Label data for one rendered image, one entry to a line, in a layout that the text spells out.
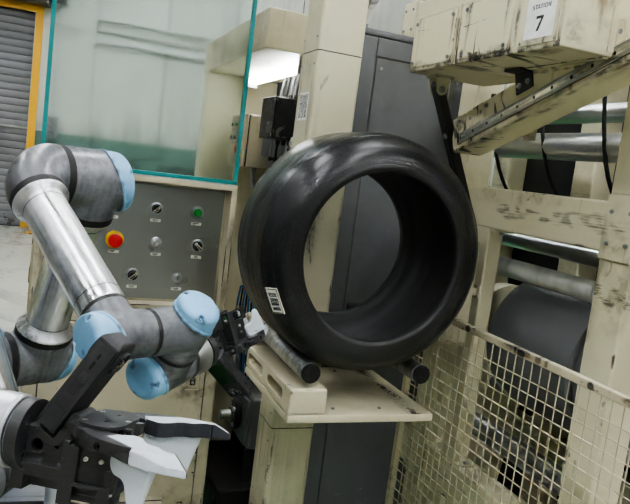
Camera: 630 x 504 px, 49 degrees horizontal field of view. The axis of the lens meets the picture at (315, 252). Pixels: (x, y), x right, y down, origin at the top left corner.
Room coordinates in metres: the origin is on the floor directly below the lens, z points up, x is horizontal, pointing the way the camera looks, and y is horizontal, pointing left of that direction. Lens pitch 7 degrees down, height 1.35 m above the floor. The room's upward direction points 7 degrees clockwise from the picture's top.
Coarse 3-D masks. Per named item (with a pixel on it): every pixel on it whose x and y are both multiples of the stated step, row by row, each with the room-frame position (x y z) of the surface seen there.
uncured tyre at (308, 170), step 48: (336, 144) 1.51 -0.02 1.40; (384, 144) 1.53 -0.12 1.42; (288, 192) 1.47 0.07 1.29; (432, 192) 1.59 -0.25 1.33; (240, 240) 1.61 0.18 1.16; (288, 240) 1.45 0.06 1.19; (432, 240) 1.84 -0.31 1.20; (288, 288) 1.45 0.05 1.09; (384, 288) 1.84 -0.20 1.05; (432, 288) 1.78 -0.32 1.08; (288, 336) 1.49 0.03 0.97; (336, 336) 1.49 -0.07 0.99; (384, 336) 1.75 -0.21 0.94; (432, 336) 1.59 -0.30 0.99
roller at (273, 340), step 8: (272, 336) 1.70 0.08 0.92; (280, 336) 1.68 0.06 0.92; (272, 344) 1.67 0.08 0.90; (280, 344) 1.63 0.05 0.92; (288, 344) 1.62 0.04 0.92; (280, 352) 1.61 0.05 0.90; (288, 352) 1.57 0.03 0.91; (296, 352) 1.56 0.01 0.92; (288, 360) 1.55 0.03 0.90; (296, 360) 1.52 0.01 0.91; (304, 360) 1.50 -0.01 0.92; (296, 368) 1.50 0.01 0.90; (304, 368) 1.47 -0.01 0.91; (312, 368) 1.47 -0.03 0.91; (304, 376) 1.47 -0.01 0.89; (312, 376) 1.47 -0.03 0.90
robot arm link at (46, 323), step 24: (72, 168) 1.22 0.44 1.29; (96, 168) 1.26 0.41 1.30; (120, 168) 1.30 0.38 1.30; (72, 192) 1.22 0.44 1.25; (96, 192) 1.26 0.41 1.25; (120, 192) 1.29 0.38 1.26; (96, 216) 1.28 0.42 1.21; (96, 240) 1.34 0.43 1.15; (48, 264) 1.32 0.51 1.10; (48, 288) 1.33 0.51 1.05; (48, 312) 1.34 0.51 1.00; (72, 312) 1.39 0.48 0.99; (24, 336) 1.34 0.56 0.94; (48, 336) 1.35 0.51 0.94; (72, 336) 1.40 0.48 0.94; (24, 360) 1.34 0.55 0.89; (48, 360) 1.37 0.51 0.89; (72, 360) 1.42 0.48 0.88; (24, 384) 1.36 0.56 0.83
